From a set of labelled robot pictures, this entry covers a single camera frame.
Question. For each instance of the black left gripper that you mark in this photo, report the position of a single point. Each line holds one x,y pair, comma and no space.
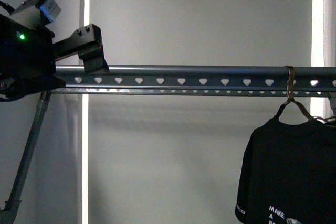
28,57

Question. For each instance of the bronze metal clothes hanger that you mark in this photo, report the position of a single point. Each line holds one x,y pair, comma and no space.
291,99

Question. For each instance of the black t-shirt with print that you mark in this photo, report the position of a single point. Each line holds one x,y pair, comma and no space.
288,174

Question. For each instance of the grey right rack leg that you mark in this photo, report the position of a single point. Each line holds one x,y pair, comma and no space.
332,102

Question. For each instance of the grey perforated front rail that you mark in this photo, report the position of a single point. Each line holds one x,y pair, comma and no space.
178,77

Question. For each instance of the grey perforated rail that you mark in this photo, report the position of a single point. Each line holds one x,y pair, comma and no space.
178,77
229,93

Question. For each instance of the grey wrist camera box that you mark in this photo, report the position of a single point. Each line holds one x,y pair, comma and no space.
33,13

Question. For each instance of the grey perforated rear rail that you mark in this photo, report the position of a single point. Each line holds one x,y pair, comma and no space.
229,93

